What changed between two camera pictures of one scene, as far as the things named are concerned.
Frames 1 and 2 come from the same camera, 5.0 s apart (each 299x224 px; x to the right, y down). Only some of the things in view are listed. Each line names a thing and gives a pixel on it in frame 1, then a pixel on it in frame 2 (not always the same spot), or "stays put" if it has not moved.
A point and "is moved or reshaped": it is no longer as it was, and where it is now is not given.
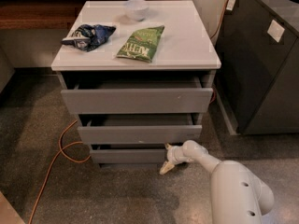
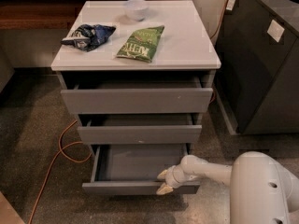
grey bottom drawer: [128, 154] is moved or reshaped
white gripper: [173, 156] to [172, 178]
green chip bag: [142, 45] stays put
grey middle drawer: [139, 128] stays put
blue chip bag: [89, 37] stays put
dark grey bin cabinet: [256, 61] stays put
